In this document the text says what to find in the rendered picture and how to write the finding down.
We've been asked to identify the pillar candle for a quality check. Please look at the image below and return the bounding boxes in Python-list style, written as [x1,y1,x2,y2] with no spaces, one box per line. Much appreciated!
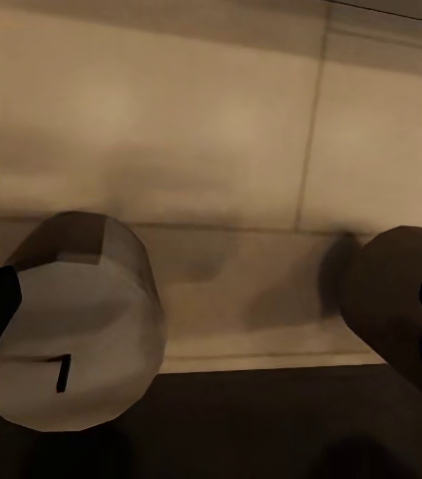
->
[0,213,168,432]
[338,226,422,394]

